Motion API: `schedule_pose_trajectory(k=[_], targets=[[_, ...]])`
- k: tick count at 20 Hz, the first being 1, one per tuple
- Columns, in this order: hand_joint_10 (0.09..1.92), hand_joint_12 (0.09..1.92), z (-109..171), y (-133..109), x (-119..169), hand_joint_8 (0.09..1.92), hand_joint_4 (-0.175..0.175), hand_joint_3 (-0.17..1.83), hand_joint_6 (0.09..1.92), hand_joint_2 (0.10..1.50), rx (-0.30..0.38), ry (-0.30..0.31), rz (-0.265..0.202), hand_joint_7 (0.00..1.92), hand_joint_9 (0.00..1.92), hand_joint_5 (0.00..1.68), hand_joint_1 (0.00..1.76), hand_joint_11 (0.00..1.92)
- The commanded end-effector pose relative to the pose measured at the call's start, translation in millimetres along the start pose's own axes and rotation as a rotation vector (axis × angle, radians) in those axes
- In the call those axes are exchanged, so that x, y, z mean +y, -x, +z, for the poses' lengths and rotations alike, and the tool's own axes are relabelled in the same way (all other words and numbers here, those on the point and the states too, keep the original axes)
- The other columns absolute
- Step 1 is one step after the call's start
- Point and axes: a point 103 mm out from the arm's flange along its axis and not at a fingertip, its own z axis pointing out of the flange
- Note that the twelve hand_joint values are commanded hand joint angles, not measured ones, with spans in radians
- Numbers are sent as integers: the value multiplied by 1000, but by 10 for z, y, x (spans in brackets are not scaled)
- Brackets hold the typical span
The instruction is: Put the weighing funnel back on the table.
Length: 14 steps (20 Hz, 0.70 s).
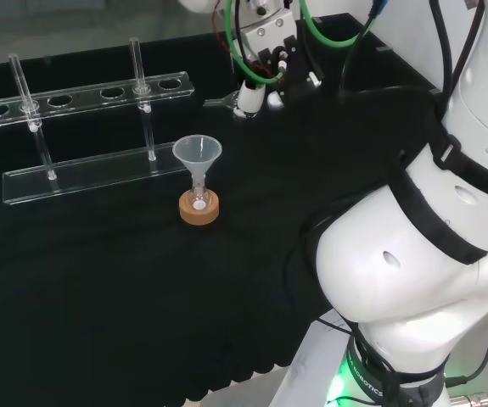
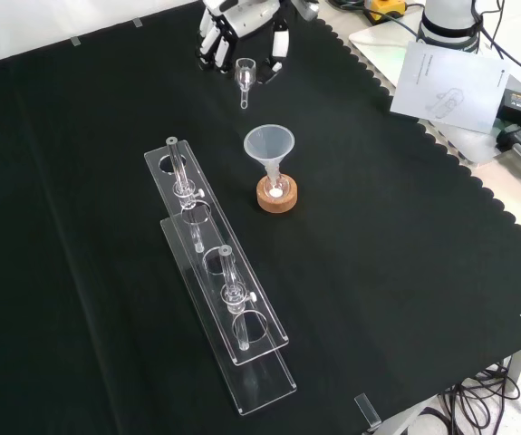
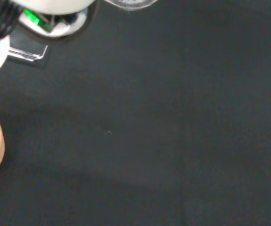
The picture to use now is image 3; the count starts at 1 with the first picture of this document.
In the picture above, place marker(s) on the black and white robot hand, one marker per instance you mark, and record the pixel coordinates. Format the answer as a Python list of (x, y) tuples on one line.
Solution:
[(55, 5)]

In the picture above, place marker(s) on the clear funnel stand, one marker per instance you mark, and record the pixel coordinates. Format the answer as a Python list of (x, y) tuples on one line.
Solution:
[(29, 54)]

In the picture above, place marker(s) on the black cloth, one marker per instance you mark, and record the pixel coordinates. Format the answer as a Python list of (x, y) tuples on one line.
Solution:
[(149, 117)]

